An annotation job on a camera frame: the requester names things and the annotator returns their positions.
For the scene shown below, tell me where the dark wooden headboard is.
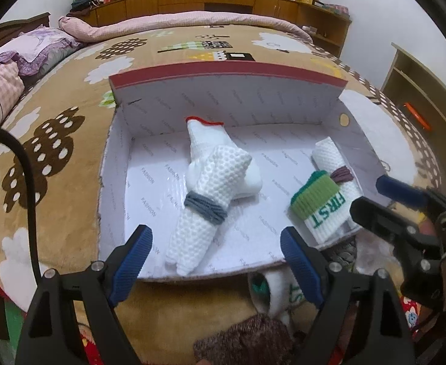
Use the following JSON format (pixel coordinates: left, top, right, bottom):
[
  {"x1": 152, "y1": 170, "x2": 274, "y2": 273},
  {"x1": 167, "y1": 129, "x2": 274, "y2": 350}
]
[{"x1": 0, "y1": 12, "x2": 52, "y2": 52}]

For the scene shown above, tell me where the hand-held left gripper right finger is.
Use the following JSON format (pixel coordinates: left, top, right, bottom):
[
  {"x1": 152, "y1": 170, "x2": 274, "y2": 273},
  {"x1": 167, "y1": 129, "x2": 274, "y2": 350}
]
[{"x1": 280, "y1": 226, "x2": 416, "y2": 365}]

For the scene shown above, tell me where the purple ruffled pillow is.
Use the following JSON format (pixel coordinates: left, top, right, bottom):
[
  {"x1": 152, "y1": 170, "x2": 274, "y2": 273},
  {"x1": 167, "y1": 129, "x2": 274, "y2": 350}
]
[{"x1": 0, "y1": 26, "x2": 85, "y2": 80}]

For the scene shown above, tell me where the maroon knit sock roll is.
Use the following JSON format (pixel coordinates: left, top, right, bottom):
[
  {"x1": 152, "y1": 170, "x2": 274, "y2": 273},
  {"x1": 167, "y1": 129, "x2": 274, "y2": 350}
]
[{"x1": 193, "y1": 314, "x2": 296, "y2": 365}]

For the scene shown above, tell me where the pink rolled quilt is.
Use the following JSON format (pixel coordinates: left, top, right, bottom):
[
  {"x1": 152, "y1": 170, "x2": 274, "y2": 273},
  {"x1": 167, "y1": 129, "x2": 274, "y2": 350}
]
[{"x1": 59, "y1": 11, "x2": 314, "y2": 42}]

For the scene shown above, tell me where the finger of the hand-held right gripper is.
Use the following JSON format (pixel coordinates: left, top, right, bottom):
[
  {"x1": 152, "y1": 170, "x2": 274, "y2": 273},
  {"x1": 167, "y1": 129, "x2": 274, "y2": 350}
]
[
  {"x1": 375, "y1": 175, "x2": 446, "y2": 221},
  {"x1": 349, "y1": 197, "x2": 442, "y2": 259}
]

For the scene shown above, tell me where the white sock red trim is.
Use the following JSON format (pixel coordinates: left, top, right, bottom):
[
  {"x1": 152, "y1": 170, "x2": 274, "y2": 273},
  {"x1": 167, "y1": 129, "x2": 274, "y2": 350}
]
[{"x1": 186, "y1": 116, "x2": 263, "y2": 198}]

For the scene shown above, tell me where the light wooden shelf unit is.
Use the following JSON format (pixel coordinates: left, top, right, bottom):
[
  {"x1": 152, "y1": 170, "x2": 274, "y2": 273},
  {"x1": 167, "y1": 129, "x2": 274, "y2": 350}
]
[{"x1": 381, "y1": 43, "x2": 446, "y2": 168}]

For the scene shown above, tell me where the long wooden cabinet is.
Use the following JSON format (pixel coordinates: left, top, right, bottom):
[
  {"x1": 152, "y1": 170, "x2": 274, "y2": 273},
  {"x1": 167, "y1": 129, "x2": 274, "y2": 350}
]
[{"x1": 80, "y1": 0, "x2": 352, "y2": 57}]

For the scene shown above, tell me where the black cable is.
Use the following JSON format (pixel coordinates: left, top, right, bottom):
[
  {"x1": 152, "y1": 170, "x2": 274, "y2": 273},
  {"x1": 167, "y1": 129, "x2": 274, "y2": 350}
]
[{"x1": 0, "y1": 123, "x2": 43, "y2": 274}]

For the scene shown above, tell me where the white waffle sock purple band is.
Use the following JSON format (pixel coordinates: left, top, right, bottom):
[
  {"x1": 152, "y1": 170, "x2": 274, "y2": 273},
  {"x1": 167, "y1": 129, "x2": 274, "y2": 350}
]
[{"x1": 312, "y1": 137, "x2": 362, "y2": 206}]

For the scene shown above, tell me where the red cardboard box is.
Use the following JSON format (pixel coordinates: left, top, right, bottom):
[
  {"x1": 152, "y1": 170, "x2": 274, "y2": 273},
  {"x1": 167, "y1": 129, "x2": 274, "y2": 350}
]
[{"x1": 96, "y1": 60, "x2": 393, "y2": 284}]

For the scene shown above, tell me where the green white sock roll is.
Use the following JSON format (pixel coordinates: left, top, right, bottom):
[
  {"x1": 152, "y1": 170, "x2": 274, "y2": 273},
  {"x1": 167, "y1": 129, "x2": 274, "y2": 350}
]
[
  {"x1": 248, "y1": 270, "x2": 307, "y2": 312},
  {"x1": 289, "y1": 170, "x2": 355, "y2": 244}
]

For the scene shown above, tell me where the red smiley bed sheet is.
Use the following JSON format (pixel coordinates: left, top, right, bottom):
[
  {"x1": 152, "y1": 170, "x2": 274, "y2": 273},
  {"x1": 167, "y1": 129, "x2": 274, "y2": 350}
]
[{"x1": 0, "y1": 270, "x2": 431, "y2": 365}]

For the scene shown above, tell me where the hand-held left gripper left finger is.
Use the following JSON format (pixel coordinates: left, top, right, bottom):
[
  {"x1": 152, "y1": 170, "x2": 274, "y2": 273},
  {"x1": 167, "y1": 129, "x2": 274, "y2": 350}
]
[{"x1": 16, "y1": 224, "x2": 153, "y2": 365}]

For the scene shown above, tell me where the brown plush printed blanket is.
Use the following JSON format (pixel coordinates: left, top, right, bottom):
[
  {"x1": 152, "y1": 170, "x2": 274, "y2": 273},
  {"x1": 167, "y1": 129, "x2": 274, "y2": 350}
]
[{"x1": 0, "y1": 23, "x2": 444, "y2": 365}]

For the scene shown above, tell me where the orange object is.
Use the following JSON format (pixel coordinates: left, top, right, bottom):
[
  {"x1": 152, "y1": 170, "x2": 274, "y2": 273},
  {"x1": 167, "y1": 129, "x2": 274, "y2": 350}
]
[{"x1": 406, "y1": 103, "x2": 431, "y2": 132}]

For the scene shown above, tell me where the white waffle sock grey band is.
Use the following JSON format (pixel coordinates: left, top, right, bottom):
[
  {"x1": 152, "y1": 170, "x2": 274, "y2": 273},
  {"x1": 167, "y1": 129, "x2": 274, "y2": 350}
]
[{"x1": 165, "y1": 144, "x2": 263, "y2": 276}]

